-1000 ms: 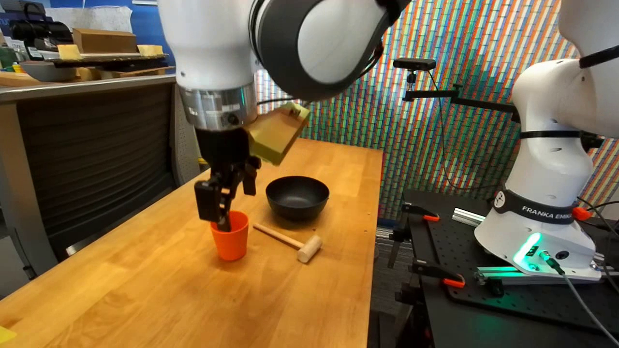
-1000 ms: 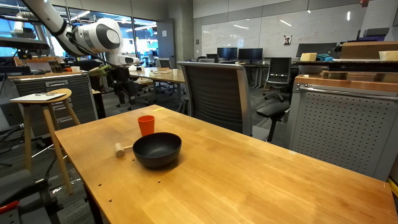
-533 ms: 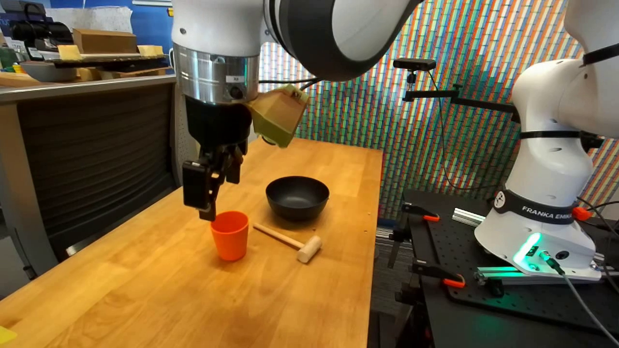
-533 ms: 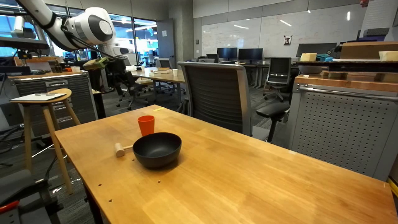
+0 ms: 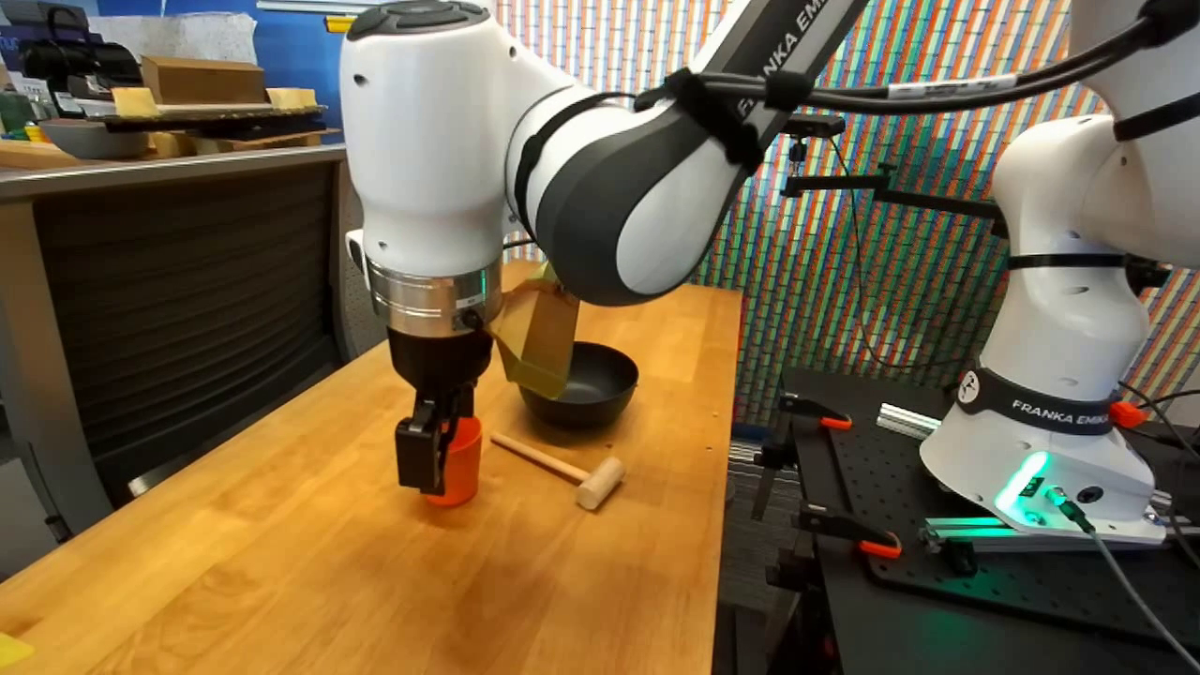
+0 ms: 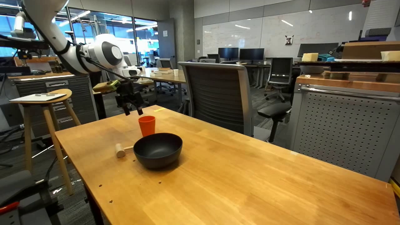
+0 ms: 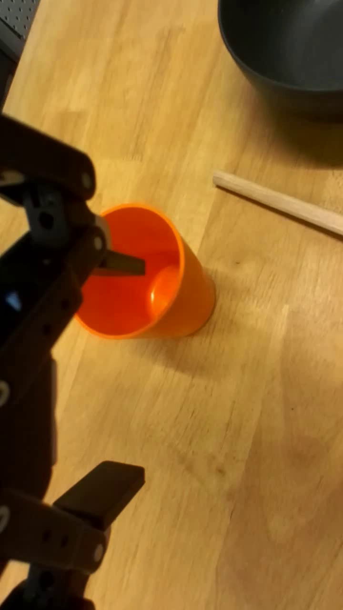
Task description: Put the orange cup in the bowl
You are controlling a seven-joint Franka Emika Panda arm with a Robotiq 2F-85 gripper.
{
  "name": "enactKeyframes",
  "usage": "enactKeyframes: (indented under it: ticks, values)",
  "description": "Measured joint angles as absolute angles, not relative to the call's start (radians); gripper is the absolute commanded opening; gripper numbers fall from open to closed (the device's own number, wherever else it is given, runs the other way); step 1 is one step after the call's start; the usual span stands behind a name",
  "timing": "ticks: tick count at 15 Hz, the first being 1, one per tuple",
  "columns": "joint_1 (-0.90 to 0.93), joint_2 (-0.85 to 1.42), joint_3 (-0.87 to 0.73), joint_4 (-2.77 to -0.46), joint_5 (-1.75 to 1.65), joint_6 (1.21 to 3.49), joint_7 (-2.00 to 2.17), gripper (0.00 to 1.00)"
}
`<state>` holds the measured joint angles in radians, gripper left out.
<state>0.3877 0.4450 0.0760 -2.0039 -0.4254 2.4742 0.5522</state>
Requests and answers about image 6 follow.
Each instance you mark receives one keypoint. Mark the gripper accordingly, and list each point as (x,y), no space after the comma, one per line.
(127,93)

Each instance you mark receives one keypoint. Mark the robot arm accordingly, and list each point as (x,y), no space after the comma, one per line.
(78,54)

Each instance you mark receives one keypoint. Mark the orange cup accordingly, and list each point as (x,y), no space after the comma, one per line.
(147,125)

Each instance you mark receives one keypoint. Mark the black bowl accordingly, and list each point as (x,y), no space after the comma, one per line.
(157,151)

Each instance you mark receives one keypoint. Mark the white paper cup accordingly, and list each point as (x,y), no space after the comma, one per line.
(176,72)

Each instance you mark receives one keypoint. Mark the grey bowl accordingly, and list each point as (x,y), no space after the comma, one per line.
(312,69)

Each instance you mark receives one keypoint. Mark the yellow tape strip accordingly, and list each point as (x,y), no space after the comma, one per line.
(159,109)

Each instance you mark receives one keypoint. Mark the tan and green box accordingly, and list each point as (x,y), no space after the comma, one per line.
(104,86)

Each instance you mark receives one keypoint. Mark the wooden mallet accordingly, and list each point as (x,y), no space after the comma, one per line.
(120,150)

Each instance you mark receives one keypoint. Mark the wooden table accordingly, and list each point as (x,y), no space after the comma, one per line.
(167,77)

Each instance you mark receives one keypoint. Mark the stack of books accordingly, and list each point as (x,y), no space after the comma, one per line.
(162,71)

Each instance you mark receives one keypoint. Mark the grey drawer cabinet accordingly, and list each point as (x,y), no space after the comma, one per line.
(72,93)

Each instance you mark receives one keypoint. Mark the grey door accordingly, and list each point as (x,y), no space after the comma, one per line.
(166,42)

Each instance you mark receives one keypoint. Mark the wooden stool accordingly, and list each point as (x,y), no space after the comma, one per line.
(50,118)

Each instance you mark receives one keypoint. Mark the grey mesh office chair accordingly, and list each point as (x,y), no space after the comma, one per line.
(218,97)

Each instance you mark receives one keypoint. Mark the white board with small parts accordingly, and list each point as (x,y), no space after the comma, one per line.
(37,97)

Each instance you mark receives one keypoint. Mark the row of monitors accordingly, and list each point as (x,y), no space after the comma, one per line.
(241,53)

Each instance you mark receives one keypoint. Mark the whiteboard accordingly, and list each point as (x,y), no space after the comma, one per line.
(250,34)

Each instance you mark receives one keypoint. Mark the black office chair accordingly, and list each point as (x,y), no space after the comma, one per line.
(280,72)

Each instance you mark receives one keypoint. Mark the picture on whiteboard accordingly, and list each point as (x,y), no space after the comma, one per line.
(289,39)

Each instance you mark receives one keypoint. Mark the pale foam block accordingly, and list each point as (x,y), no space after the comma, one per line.
(310,57)
(390,56)

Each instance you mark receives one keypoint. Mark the dark monitor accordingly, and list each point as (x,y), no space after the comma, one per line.
(317,50)

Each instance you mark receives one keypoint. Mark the teal box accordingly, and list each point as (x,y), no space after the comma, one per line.
(325,57)

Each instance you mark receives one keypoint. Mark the grey perforated cabinet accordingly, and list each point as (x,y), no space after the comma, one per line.
(343,131)

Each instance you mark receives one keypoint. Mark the cardboard box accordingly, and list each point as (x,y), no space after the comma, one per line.
(368,50)

